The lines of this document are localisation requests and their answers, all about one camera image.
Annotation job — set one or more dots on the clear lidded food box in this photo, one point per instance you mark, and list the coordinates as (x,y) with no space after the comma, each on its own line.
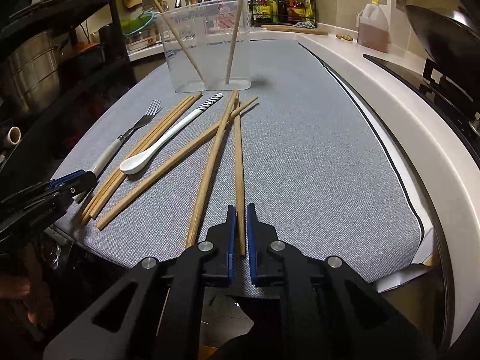
(142,41)

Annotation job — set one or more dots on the person's left hand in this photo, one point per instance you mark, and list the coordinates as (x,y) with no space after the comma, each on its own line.
(22,292)

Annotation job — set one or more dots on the wooden rolling pin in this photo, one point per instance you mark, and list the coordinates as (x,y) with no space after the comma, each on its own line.
(292,29)

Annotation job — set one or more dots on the clear plastic container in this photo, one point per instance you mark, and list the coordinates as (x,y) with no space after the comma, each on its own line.
(206,52)

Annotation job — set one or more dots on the black glass cooktop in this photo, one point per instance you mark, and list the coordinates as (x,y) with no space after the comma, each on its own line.
(397,71)

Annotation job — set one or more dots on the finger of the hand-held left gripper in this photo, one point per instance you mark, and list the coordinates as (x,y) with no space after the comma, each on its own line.
(65,182)
(83,187)

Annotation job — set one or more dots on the white striped ceramic spoon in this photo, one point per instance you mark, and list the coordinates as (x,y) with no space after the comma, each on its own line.
(168,135)

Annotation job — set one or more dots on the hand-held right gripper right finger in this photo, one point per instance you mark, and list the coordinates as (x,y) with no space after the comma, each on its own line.
(251,240)

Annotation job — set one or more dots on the black wok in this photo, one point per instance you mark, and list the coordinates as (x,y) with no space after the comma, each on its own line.
(431,30)

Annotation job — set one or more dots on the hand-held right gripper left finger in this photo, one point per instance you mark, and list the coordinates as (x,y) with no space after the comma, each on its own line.
(231,240)

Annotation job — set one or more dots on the plastic oil jug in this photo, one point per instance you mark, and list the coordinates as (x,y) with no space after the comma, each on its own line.
(373,30)

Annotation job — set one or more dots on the ginger pieces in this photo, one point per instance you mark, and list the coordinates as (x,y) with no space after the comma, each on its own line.
(344,37)

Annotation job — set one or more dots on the checked cloth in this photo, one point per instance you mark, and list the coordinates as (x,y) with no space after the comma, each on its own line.
(307,25)

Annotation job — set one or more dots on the black shelf rack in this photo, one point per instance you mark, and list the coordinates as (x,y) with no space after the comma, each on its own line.
(112,26)

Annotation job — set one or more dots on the row of condiment bottles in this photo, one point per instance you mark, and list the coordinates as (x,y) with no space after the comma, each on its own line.
(273,7)

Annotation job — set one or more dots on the grey fabric mat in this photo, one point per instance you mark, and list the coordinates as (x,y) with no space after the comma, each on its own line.
(318,157)

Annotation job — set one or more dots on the steel stock pot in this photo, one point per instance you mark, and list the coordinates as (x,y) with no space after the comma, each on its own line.
(30,71)

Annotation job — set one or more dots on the small white cup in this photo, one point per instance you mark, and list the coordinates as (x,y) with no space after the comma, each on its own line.
(13,137)

